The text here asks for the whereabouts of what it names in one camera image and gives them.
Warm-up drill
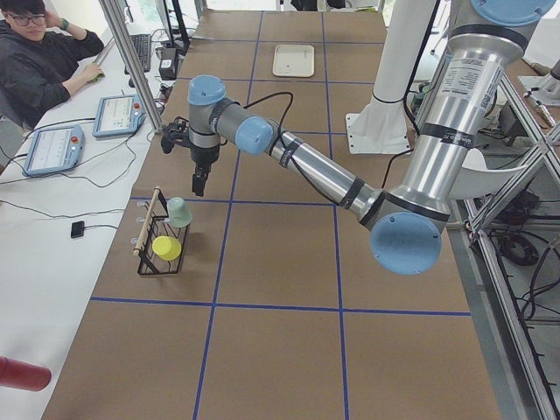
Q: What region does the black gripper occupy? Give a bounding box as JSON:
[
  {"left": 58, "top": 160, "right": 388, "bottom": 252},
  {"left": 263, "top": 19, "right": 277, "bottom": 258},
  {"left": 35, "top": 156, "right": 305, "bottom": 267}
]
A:
[{"left": 190, "top": 146, "right": 219, "bottom": 197}]

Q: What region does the black keyboard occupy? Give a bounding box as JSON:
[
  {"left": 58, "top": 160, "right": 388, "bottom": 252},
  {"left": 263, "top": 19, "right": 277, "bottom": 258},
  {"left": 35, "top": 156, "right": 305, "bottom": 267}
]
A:
[{"left": 130, "top": 34, "right": 151, "bottom": 73}]

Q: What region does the person in black hoodie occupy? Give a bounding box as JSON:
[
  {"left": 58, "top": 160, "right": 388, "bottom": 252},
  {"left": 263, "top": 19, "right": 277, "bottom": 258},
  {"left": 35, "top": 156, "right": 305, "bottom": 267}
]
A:
[{"left": 1, "top": 1, "right": 104, "bottom": 129}]

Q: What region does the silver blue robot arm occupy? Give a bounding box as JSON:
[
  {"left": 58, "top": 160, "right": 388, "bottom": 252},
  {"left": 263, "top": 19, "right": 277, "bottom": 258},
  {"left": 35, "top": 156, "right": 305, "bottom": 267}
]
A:
[{"left": 188, "top": 1, "right": 552, "bottom": 275}]

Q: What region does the near blue teach pendant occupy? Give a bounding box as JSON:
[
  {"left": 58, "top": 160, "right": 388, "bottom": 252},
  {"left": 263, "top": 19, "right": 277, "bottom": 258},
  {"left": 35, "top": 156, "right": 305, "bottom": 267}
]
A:
[{"left": 22, "top": 125, "right": 84, "bottom": 178}]

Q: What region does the aluminium frame post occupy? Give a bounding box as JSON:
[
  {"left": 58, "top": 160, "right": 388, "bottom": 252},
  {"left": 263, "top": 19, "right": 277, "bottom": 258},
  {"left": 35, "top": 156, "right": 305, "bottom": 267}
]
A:
[{"left": 99, "top": 0, "right": 164, "bottom": 134}]

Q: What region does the black monitor stand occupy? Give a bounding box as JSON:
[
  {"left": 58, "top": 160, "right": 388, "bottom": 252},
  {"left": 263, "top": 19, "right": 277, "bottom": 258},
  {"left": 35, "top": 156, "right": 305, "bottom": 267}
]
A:
[{"left": 167, "top": 0, "right": 191, "bottom": 56}]

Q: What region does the light green plastic cup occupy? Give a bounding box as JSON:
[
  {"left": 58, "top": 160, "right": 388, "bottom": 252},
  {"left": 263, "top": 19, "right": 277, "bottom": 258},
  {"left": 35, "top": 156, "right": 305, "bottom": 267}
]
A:
[{"left": 167, "top": 197, "right": 193, "bottom": 228}]

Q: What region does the blue teach pendant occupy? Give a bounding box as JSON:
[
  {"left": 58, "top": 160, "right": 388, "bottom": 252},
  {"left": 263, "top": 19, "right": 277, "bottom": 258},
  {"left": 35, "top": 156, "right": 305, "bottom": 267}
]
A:
[
  {"left": 22, "top": 125, "right": 84, "bottom": 178},
  {"left": 92, "top": 94, "right": 146, "bottom": 138}
]

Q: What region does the cream rabbit tray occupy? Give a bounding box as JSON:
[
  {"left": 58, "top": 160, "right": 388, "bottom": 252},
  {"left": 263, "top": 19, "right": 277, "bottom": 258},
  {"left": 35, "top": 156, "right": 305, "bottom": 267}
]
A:
[{"left": 272, "top": 44, "right": 315, "bottom": 78}]

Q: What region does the small black puck device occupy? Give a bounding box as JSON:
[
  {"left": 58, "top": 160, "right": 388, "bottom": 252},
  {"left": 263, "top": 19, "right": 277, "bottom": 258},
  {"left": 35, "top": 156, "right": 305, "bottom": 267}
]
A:
[{"left": 70, "top": 220, "right": 86, "bottom": 239}]

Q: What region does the red cylindrical bottle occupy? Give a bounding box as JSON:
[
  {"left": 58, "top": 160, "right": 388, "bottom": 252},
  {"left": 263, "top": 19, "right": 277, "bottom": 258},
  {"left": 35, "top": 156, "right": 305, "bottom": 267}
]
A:
[{"left": 1, "top": 356, "right": 52, "bottom": 392}]

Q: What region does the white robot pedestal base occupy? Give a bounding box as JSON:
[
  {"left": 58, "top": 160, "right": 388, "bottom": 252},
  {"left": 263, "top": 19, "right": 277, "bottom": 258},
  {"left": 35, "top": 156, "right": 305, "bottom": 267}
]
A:
[{"left": 346, "top": 0, "right": 439, "bottom": 155}]

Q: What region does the white plastic chair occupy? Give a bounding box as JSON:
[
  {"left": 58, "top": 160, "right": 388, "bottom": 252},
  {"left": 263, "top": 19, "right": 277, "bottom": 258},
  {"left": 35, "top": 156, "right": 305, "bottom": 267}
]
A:
[{"left": 449, "top": 149, "right": 528, "bottom": 200}]

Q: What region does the black wire cup rack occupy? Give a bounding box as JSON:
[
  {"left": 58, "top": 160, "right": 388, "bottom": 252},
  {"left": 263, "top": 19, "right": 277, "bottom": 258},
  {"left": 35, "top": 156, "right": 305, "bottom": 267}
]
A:
[{"left": 133, "top": 186, "right": 193, "bottom": 277}]

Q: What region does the yellow plastic cup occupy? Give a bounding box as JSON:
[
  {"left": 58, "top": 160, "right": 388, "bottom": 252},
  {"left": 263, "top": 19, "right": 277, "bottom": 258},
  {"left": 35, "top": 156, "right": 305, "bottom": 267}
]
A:
[{"left": 151, "top": 235, "right": 182, "bottom": 262}]

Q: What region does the far blue teach pendant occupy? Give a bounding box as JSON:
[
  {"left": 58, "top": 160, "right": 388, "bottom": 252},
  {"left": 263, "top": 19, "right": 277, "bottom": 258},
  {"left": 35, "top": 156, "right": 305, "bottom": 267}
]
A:
[{"left": 92, "top": 94, "right": 146, "bottom": 138}]

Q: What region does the black power adapter box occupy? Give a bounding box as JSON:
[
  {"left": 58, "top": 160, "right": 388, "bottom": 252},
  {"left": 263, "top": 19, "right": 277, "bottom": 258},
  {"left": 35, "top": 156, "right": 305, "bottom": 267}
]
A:
[{"left": 158, "top": 48, "right": 179, "bottom": 81}]

